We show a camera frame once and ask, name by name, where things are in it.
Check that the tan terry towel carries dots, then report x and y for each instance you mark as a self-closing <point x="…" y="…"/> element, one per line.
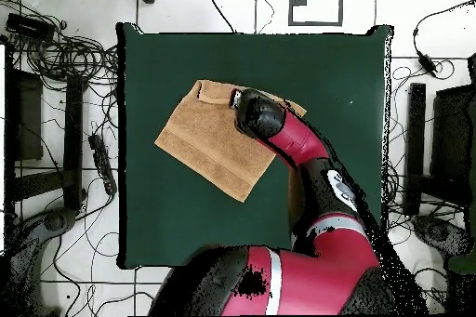
<point x="208" y="146"/>

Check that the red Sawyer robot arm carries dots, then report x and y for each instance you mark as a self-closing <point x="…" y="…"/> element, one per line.
<point x="297" y="138"/>

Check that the dark flat panel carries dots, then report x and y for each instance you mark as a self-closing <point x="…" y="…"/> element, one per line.
<point x="29" y="120"/>
<point x="452" y="138"/>

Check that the dark green table cloth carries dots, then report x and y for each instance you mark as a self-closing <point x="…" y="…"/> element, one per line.
<point x="334" y="71"/>

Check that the black power strip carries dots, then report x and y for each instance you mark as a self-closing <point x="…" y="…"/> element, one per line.
<point x="101" y="162"/>

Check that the black floor bar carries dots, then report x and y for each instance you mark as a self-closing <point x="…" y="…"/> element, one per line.
<point x="415" y="138"/>
<point x="72" y="138"/>

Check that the black power adapter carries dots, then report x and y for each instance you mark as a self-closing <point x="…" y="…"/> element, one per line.
<point x="427" y="63"/>

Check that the grey curved stand base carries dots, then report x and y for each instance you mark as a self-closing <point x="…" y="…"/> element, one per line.
<point x="55" y="222"/>
<point x="438" y="231"/>

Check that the black rectangular box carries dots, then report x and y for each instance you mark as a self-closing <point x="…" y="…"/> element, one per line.
<point x="28" y="26"/>

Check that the grey square floor frame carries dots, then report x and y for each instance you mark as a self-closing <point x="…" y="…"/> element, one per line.
<point x="316" y="23"/>

